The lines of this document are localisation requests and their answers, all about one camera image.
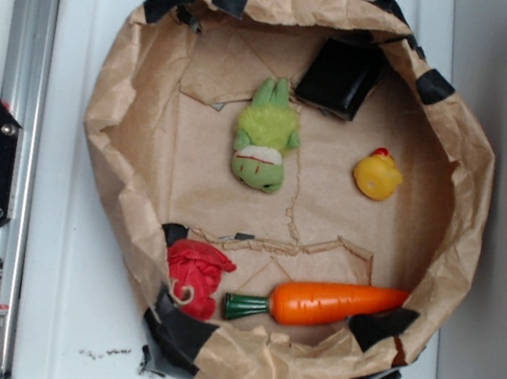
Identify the aluminium extrusion rail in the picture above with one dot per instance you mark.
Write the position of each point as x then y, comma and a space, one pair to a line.
24, 89

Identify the brown paper bin wall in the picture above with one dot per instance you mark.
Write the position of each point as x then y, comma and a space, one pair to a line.
160, 128

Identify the black square box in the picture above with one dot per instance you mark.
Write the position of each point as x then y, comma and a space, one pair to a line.
341, 76

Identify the orange plastic carrot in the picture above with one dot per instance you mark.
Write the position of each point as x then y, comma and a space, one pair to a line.
314, 303

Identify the yellow rubber duck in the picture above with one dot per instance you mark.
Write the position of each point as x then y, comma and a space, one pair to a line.
377, 175

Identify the green plush frog toy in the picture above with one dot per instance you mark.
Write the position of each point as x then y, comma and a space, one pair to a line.
266, 131

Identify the red crumpled cloth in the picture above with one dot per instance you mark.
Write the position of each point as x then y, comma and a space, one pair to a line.
196, 270

